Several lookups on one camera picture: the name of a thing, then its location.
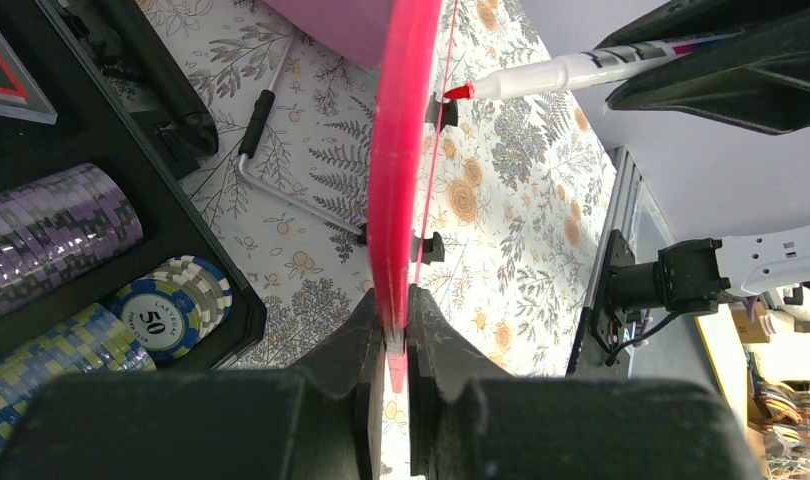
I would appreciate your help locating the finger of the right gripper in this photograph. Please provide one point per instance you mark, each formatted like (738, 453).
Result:
(758, 80)
(687, 17)

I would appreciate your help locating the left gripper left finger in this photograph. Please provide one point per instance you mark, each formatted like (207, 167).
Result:
(318, 418)

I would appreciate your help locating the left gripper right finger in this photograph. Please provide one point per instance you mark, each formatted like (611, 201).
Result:
(470, 419)

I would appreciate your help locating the red whiteboard marker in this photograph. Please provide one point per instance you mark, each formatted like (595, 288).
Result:
(582, 70)

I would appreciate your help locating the pink framed whiteboard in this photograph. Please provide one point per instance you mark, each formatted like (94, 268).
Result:
(402, 105)

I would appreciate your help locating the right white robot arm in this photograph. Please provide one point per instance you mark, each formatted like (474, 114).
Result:
(699, 275)

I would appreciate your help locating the blue white fifty chip stack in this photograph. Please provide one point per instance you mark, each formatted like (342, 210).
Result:
(171, 309)

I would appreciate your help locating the floral table mat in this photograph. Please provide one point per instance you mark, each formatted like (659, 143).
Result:
(518, 190)

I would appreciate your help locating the blue yellow chip row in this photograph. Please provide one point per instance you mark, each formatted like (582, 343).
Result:
(93, 340)

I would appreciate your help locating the pink wedge box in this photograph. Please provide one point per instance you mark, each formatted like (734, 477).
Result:
(355, 29)

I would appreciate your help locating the purple poker chip row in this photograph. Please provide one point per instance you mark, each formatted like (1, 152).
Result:
(59, 227)

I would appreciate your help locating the black poker chip case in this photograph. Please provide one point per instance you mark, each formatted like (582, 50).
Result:
(89, 129)

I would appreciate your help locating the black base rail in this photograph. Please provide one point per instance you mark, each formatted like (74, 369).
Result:
(603, 324)

